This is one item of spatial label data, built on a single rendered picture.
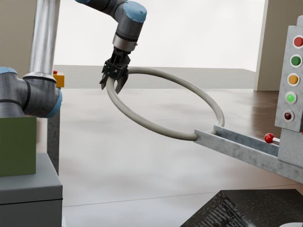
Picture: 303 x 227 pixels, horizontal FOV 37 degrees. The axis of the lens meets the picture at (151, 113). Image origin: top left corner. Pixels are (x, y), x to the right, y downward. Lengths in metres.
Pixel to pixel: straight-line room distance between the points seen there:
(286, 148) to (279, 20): 8.41
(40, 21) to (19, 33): 5.66
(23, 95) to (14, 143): 0.22
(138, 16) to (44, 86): 0.60
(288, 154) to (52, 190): 0.92
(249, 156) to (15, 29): 6.59
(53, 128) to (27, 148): 1.17
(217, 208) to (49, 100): 0.86
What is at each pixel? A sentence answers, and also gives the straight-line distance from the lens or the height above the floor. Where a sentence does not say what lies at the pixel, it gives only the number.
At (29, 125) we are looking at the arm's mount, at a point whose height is 1.06.
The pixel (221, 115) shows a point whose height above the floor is 1.15.
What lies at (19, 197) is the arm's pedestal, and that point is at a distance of 1.78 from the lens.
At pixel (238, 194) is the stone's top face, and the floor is 0.83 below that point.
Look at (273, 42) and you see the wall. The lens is 9.65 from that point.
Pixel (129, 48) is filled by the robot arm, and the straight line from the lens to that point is 1.68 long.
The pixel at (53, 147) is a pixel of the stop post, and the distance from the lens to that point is 3.06.
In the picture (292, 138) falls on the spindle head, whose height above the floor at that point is 1.21.
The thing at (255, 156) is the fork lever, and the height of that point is 1.11.
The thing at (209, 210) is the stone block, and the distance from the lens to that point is 1.85.
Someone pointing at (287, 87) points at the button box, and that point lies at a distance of 1.29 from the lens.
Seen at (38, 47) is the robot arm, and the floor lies 1.33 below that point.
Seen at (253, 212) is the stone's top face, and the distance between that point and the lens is 1.74.
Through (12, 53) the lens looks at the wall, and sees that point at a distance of 7.80.
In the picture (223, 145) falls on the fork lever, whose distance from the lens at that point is 1.52.
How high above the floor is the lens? 1.55
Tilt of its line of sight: 13 degrees down
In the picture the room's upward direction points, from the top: 4 degrees clockwise
